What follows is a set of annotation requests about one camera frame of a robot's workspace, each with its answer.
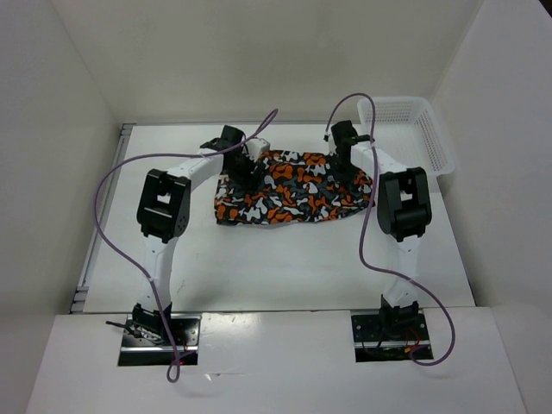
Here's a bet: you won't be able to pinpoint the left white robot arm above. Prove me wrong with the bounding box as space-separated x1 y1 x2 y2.
132 125 270 345

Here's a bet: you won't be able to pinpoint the white plastic basket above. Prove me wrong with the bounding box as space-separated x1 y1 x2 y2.
357 97 455 177

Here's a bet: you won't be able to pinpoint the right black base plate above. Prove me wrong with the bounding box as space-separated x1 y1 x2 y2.
350 310 433 363

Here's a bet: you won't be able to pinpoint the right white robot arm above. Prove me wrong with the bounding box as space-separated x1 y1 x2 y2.
324 121 432 340

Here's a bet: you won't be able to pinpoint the purple cable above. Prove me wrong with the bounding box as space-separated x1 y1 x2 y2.
93 108 279 384
323 92 456 367

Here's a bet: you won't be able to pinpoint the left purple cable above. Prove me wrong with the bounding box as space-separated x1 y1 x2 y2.
93 108 279 384

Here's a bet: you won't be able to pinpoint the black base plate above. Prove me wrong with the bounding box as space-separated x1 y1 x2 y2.
350 310 433 363
117 314 201 367

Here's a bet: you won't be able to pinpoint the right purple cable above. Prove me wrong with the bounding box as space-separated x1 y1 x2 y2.
323 92 456 367

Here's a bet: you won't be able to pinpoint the orange camouflage shorts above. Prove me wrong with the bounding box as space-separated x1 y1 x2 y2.
214 150 373 226

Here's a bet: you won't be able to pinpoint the aluminium table edge rail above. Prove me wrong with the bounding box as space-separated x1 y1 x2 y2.
69 123 135 314

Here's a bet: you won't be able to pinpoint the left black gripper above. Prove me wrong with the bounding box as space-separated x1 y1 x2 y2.
223 148 264 192

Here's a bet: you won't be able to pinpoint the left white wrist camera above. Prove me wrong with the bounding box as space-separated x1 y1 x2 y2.
245 138 271 161

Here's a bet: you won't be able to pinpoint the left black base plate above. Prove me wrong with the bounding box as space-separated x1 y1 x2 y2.
117 314 201 367

